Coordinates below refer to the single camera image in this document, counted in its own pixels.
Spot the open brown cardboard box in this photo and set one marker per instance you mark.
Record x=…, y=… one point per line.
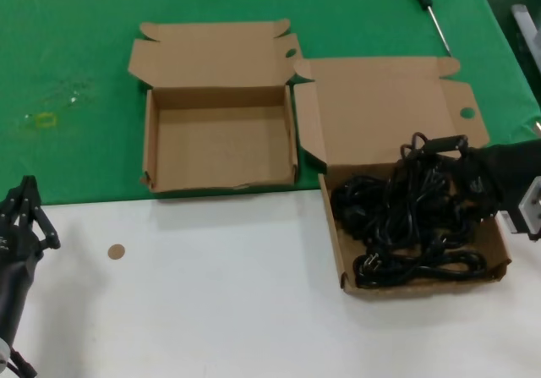
x=380, y=107
x=220, y=145

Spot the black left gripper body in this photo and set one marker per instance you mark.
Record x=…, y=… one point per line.
x=12, y=276

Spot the green table cloth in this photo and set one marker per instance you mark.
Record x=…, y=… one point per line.
x=63, y=35

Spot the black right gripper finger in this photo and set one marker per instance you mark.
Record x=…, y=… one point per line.
x=473, y=156
x=475, y=196

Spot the grey metal bar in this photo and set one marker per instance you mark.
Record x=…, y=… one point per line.
x=526, y=27

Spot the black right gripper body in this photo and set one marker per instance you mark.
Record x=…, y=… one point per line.
x=511, y=171

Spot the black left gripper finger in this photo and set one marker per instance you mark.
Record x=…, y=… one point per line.
x=14, y=202
x=42, y=221

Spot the small brown cardboard disc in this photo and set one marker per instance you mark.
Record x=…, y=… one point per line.
x=116, y=251

